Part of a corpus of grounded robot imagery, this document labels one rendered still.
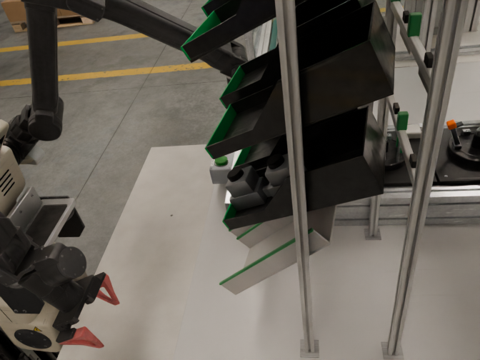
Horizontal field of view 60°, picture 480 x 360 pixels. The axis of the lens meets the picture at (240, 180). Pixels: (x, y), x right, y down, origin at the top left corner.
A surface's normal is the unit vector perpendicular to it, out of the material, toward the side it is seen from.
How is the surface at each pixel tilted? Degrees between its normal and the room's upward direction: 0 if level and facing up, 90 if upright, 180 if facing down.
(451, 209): 90
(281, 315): 0
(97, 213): 1
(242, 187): 90
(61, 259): 63
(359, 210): 90
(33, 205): 90
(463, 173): 0
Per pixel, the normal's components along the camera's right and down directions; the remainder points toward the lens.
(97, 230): -0.14, -0.76
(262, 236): -0.28, 0.65
